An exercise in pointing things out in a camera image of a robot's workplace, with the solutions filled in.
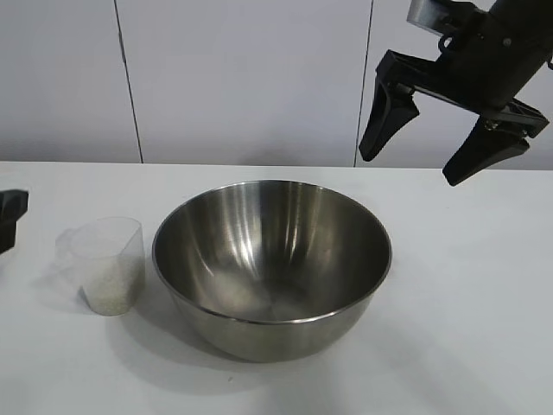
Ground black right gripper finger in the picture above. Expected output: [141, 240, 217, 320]
[358, 80, 421, 163]
[442, 116, 531, 188]

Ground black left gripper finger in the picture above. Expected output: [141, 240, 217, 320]
[0, 188, 29, 256]

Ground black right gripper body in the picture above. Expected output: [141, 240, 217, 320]
[375, 0, 553, 139]

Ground clear plastic measuring cup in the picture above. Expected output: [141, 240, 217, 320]
[54, 217, 146, 318]

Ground white rice grains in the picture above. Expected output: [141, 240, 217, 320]
[81, 254, 145, 318]

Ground stainless steel mixing bowl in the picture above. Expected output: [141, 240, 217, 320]
[150, 179, 394, 363]

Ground black camera cable loop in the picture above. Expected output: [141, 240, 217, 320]
[437, 34, 459, 55]

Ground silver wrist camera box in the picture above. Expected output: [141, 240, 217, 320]
[406, 0, 450, 36]

